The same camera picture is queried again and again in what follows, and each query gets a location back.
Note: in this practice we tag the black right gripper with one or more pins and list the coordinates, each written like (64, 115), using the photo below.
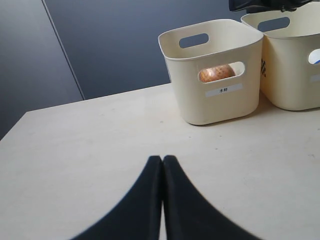
(266, 5)

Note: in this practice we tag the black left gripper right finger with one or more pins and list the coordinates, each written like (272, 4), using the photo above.
(188, 215)

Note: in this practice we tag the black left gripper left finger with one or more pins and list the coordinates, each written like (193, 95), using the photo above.
(137, 216)

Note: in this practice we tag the white paper cup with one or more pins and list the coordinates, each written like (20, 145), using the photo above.
(314, 57)

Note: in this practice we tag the brown wooden cup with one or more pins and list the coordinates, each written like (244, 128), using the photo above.
(216, 73)

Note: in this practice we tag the middle cream plastic bin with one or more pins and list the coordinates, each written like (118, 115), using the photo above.
(288, 78)

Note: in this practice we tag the cream plastic bin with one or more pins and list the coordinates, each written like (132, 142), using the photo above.
(191, 49)
(288, 78)

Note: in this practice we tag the left cream plastic bin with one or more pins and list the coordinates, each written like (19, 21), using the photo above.
(191, 49)

